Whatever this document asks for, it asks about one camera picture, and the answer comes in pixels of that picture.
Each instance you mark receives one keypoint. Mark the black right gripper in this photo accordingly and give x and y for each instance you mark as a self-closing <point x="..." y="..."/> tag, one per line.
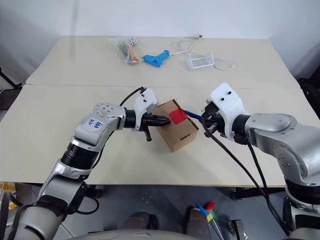
<point x="217" y="120"/>

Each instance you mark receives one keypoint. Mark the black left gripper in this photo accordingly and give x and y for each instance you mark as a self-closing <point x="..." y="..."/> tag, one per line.
<point x="147" y="125"/>

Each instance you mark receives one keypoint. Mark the blue marker pen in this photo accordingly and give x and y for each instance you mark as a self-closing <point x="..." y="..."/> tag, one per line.
<point x="193" y="114"/>

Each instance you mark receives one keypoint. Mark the brown cardboard box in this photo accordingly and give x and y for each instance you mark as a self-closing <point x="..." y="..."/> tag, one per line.
<point x="177" y="135"/>

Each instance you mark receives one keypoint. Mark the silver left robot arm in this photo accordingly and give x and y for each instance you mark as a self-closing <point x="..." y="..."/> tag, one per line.
<point x="90" y="135"/>

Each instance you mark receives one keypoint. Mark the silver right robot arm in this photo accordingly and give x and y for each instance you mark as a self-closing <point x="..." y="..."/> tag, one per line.
<point x="280" y="135"/>

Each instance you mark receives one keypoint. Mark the blue glue gun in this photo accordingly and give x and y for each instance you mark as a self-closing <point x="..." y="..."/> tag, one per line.
<point x="155" y="60"/>

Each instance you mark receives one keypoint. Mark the bag of coloured sticks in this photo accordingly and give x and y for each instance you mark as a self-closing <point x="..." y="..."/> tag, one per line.
<point x="127" y="53"/>

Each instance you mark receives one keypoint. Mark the black and white dice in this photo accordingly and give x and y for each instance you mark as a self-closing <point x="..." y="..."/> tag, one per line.
<point x="132" y="41"/>

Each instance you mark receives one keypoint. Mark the white power plug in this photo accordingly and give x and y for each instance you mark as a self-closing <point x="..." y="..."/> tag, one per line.
<point x="198" y="36"/>

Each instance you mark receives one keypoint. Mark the black table leg base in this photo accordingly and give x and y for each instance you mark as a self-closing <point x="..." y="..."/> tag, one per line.
<point x="92" y="191"/>
<point x="255" y="193"/>

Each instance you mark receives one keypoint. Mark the colourful feather toy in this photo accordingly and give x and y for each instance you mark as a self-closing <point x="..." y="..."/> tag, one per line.
<point x="210" y="208"/>

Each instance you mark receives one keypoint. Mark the black bulky equipment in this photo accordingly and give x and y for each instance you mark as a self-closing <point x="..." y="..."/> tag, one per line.
<point x="311" y="92"/>

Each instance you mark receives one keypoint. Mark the brown metal block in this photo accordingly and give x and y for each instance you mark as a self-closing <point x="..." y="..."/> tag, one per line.
<point x="237" y="228"/>

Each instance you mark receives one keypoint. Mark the black tripod leg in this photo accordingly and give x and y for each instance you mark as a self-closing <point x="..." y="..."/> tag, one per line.
<point x="8" y="80"/>

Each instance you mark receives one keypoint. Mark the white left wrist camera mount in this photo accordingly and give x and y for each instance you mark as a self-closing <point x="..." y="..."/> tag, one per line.
<point x="145" y="102"/>

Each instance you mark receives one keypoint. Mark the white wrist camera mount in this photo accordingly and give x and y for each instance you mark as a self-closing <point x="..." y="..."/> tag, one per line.
<point x="227" y="102"/>
<point x="145" y="102"/>

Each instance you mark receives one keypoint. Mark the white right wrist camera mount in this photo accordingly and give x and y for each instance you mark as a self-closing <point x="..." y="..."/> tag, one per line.
<point x="227" y="102"/>

